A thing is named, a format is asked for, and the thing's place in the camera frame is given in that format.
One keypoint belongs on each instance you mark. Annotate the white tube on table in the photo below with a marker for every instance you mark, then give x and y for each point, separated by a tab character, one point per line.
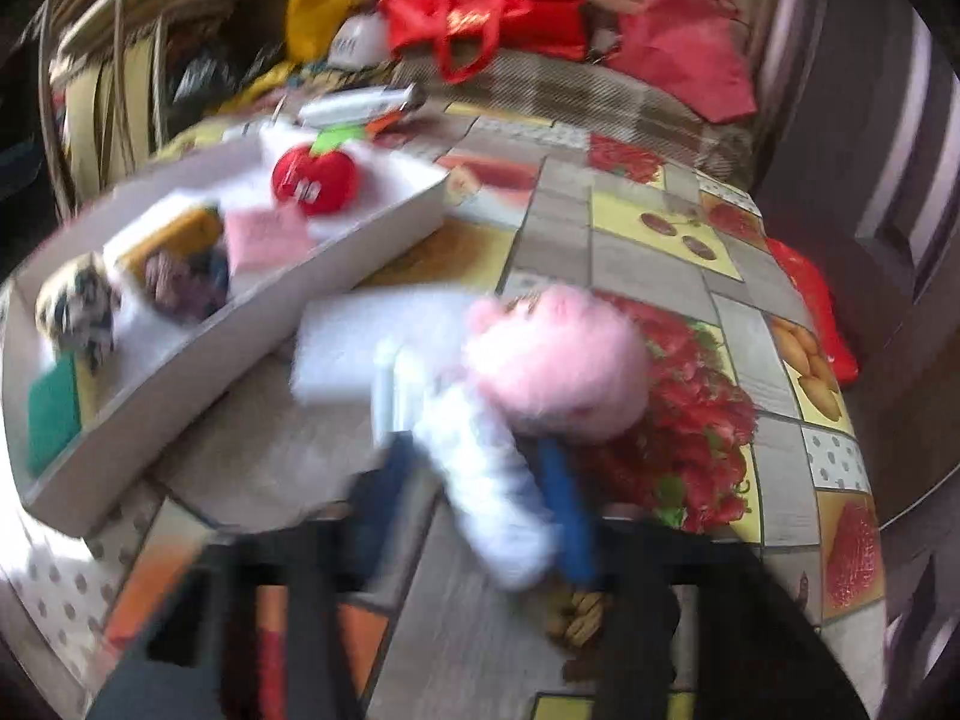
352	105

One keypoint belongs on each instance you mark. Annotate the red apple plush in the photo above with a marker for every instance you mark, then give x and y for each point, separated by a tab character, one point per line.
315	176

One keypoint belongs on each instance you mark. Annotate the pink fluffy plush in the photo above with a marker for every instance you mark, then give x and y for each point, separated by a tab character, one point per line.
562	360

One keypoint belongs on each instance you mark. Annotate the black plastic bag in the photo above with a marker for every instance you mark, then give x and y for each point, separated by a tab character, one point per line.
199	75

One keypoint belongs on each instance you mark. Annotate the leopard print scrunchie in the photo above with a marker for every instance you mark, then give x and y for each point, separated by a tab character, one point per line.
75	307

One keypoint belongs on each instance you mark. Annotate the red plastic bag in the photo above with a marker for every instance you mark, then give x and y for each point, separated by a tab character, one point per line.
814	300

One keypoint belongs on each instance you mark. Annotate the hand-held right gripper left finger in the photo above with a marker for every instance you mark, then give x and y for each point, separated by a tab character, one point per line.
375	517

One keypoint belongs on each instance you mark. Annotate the green and yellow sponge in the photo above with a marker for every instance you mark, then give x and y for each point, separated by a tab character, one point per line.
56	409

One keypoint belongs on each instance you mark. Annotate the white rounded container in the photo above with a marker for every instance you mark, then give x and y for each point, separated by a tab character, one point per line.
360	41

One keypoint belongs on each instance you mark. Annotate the plaid blanket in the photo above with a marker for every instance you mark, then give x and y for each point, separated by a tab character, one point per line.
600	105

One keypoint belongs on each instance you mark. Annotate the brown braided scrunchie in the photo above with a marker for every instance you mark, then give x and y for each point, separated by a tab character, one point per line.
577	615

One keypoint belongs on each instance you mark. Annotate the pink tissue pack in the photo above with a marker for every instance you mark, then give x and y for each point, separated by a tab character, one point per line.
266	236

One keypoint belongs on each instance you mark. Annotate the stack of flattened cardboard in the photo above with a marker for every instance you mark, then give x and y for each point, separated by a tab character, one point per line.
135	15

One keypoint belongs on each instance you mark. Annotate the red cloth bag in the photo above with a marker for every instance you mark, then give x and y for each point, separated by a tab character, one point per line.
690	52

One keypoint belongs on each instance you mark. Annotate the fruit print tablecloth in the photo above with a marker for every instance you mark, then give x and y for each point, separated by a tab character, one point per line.
465	652

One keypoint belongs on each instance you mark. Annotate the shiny red tote bag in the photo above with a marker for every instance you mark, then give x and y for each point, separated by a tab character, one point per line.
517	7

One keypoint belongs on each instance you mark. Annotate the yellow bag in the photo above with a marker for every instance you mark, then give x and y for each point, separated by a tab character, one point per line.
315	22

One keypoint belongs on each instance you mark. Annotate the white foam pad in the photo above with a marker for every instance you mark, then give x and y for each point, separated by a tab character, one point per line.
352	345

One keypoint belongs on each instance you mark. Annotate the pink purple scrunchie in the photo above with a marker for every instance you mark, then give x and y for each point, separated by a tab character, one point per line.
176	289

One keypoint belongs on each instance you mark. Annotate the brown wooden door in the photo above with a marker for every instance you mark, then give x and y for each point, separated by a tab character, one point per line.
862	127

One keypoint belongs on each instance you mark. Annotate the white cardboard box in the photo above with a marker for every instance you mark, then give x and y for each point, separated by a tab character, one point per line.
187	382

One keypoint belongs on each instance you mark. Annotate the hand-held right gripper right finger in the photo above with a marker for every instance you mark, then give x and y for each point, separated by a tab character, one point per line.
574	517

